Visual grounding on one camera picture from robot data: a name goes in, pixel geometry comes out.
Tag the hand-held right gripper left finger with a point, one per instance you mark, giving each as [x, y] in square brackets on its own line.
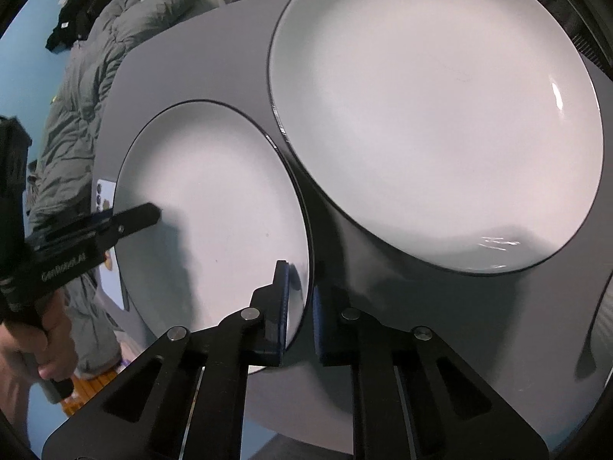
[281, 306]

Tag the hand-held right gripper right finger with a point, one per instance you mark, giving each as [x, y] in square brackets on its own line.
[319, 330]

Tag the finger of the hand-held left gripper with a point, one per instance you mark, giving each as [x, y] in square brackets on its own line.
[139, 218]

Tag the small white plate black rim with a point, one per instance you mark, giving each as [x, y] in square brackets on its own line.
[215, 201]

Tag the large white plate black rim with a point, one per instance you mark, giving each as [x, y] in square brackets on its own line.
[431, 105]

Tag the person's left forearm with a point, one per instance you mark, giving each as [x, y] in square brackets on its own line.
[12, 402]

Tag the person's left hand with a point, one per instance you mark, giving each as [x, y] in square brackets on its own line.
[60, 345]

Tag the white patterned card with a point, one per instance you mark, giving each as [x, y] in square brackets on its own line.
[104, 196]

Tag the orange mat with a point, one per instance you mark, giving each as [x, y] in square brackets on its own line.
[93, 388]

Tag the black clothing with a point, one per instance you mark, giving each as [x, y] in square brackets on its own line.
[81, 14]

